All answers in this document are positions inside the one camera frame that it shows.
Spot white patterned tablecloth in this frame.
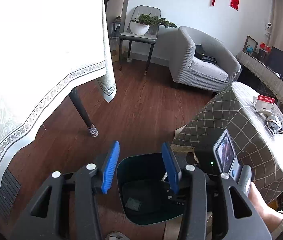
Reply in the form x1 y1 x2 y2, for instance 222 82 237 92
0 0 117 209

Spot white label cardboard box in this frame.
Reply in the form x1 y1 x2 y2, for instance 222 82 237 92
269 103 283 122

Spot grey dining chair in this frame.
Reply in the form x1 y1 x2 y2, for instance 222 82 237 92
118 5 161 76

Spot small red flags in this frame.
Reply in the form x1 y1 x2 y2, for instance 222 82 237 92
259 42 271 53

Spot grey checked round tablecloth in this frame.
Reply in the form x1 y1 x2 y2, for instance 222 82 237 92
171 82 283 203

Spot beige lace desk cloth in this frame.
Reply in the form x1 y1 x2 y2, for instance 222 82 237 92
236 51 283 104

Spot potted green plant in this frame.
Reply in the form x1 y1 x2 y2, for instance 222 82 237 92
130 14 177 35

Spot black handbag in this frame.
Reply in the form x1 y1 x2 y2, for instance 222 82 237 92
195 44 217 64

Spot grey armchair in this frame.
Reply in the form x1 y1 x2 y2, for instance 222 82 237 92
169 26 241 92

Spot black table leg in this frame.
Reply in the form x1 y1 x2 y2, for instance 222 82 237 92
68 87 99 138

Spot small blue globe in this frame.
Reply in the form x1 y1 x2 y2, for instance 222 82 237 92
246 45 254 55

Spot picture frame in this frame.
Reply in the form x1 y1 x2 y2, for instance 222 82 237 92
242 35 258 57

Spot black trash bin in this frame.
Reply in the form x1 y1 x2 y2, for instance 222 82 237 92
117 153 185 225

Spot red white SanDisk package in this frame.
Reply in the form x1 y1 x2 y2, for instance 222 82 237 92
255 95 275 112

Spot brown tape roll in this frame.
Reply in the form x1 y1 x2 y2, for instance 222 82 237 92
266 115 283 134

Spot person's right hand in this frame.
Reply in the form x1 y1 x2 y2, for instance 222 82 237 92
248 182 283 232

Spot cardboard box on floor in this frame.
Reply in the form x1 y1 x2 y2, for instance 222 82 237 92
111 46 125 62

